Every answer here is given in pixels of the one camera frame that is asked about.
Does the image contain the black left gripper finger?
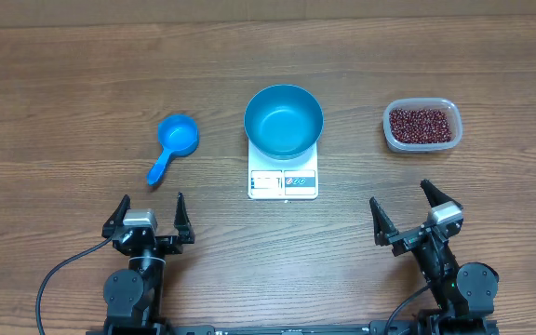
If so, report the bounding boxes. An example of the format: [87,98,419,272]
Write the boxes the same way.
[173,193,195,244]
[101,194,130,239]

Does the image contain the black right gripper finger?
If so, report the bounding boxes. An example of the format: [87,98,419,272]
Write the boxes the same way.
[369,197,398,246]
[420,179,462,209]

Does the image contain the blue plastic measuring scoop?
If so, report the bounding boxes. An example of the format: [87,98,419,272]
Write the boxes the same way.
[146,114,199,186]

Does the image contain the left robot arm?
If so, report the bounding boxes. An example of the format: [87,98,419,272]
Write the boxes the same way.
[101,194,195,334]

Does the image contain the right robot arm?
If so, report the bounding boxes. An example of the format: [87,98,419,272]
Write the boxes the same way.
[368,180,500,335]

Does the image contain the white digital kitchen scale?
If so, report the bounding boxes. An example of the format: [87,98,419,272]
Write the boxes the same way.
[248,142,319,200]

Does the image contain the teal metal bowl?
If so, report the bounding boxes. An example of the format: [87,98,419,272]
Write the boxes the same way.
[244,84,325,160]

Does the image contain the red beans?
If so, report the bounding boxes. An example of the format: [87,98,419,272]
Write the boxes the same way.
[389,109,452,144]

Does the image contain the clear plastic food container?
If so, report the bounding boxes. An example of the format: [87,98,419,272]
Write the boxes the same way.
[382,98,462,154]

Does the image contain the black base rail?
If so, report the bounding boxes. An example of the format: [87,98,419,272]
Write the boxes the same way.
[168,320,386,335]

